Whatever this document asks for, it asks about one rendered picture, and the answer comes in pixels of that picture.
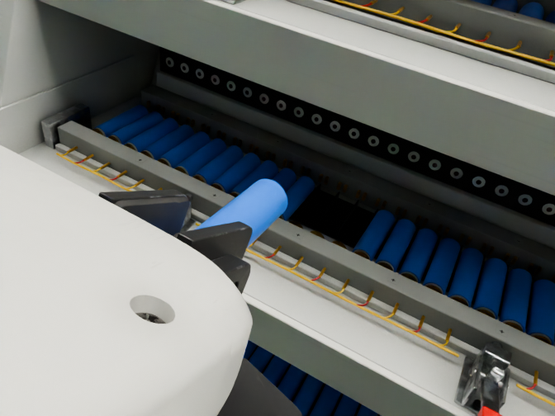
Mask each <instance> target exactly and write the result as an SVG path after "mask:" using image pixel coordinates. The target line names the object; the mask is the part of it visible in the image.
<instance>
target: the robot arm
mask: <svg viewBox="0 0 555 416"><path fill-rule="evenodd" d="M189 206H190V202H189V200H188V198H187V196H186V195H184V194H182V193H181V192H179V191H176V190H153V191H107V192H99V194H98V196H97V195H95V194H93V193H91V192H90V191H88V190H86V189H84V188H82V187H80V186H78V185H76V184H74V183H73V182H71V181H69V180H67V179H65V178H63V177H61V176H59V175H58V174H56V173H53V172H51V171H50V170H48V169H46V168H43V167H41V166H40V165H38V164H37V163H34V162H32V161H31V160H29V159H27V158H24V157H22V156H21V155H19V154H16V153H14V152H12V151H11V150H10V149H7V148H5V147H3V146H1V145H0V416H303V415H302V413H301V411H300V410H299V408H297V407H296V406H295V405H294V404H293V403H292V402H291V401H290V400H289V399H288V398H287V397H286V396H285V395H284V394H283V393H282V392H281V391H280V390H279V389H278V388H277V387H276V386H275V385H274V384H273V383H272V382H271V381H269V380H268V379H267V378H266V377H265V376H264V375H263V374H262V373H261V372H260V371H259V370H258V369H257V368H255V367H254V366H253V365H252V364H251V363H250V362H249V361H248V360H247V359H246V358H243V357H244V352H245V349H246V346H247V343H248V340H249V334H250V330H251V328H252V324H253V320H252V316H251V313H250V312H249V307H248V306H247V304H246V302H245V300H244V298H243V296H242V293H243V291H244V288H245V286H246V283H247V280H248V279H249V274H250V268H251V265H250V264H249V263H248V262H246V261H244V260H242V259H243V256H244V253H245V251H246V248H247V246H248V244H249V241H250V238H251V235H252V233H253V229H252V227H250V226H248V225H246V224H244V223H242V222H240V221H236V222H232V223H228V224H222V225H214V226H210V227H206V228H201V229H193V230H189V231H184V232H180V231H181V228H182V226H183V221H184V220H185V217H186V214H187V210H188V208H189Z"/></svg>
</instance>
